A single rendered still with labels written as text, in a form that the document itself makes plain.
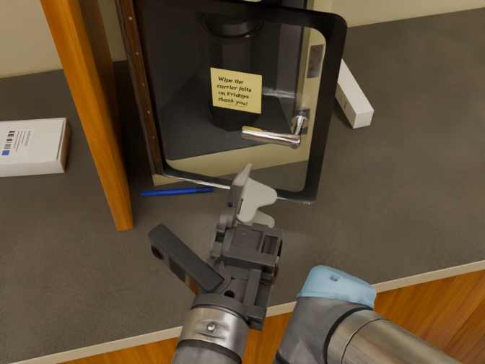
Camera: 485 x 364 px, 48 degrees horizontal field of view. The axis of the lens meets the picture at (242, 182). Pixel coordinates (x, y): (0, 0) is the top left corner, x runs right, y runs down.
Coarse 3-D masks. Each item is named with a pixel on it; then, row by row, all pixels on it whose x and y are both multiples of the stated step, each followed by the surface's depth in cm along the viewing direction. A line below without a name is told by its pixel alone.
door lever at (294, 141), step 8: (296, 120) 82; (304, 120) 81; (248, 128) 80; (256, 128) 80; (296, 128) 81; (248, 136) 80; (256, 136) 80; (264, 136) 79; (272, 136) 79; (280, 136) 79; (288, 136) 79; (296, 136) 79; (280, 144) 80; (288, 144) 79; (296, 144) 79
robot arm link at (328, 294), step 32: (320, 288) 55; (352, 288) 54; (320, 320) 53; (352, 320) 51; (384, 320) 51; (288, 352) 56; (320, 352) 53; (352, 352) 49; (384, 352) 46; (416, 352) 45
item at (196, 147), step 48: (144, 0) 72; (192, 0) 70; (240, 0) 69; (144, 48) 78; (192, 48) 76; (240, 48) 74; (288, 48) 72; (336, 48) 70; (192, 96) 84; (288, 96) 79; (192, 144) 93; (240, 144) 90; (288, 192) 97
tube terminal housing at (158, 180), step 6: (312, 0) 85; (318, 0) 82; (324, 0) 82; (330, 0) 82; (312, 6) 86; (318, 6) 83; (324, 6) 83; (330, 6) 83; (330, 12) 84; (156, 174) 104; (156, 180) 106; (162, 180) 106; (168, 180) 107; (174, 180) 107; (180, 180) 108
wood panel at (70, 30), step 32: (64, 0) 63; (96, 0) 113; (64, 32) 66; (96, 32) 97; (64, 64) 69; (96, 64) 85; (96, 96) 76; (96, 128) 79; (96, 160) 85; (128, 192) 105; (128, 224) 100
